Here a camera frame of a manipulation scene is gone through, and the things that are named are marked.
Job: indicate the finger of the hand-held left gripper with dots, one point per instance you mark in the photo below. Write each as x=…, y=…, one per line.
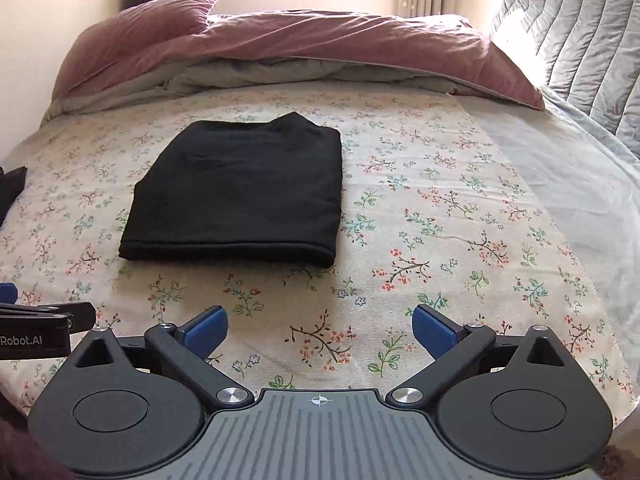
x=45, y=316
x=7, y=293

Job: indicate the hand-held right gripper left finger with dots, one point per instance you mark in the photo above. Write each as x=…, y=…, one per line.
x=202, y=332

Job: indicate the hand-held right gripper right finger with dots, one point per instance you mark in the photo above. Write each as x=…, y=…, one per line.
x=435, y=332

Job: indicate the black pants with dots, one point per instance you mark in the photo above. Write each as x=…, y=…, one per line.
x=235, y=195

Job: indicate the dark cloth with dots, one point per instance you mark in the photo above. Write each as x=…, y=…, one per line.
x=10, y=190

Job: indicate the person's maroon fleece garment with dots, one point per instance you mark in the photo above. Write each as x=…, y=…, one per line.
x=20, y=447

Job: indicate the floral bedsheet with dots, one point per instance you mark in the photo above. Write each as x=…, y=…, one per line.
x=425, y=185

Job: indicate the mauve duvet with grey lining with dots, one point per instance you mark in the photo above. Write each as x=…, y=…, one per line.
x=350, y=40

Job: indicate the mauve pillow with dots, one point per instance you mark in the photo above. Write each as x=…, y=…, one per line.
x=150, y=20

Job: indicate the grey quilted headboard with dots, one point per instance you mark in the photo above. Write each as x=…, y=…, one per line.
x=580, y=35

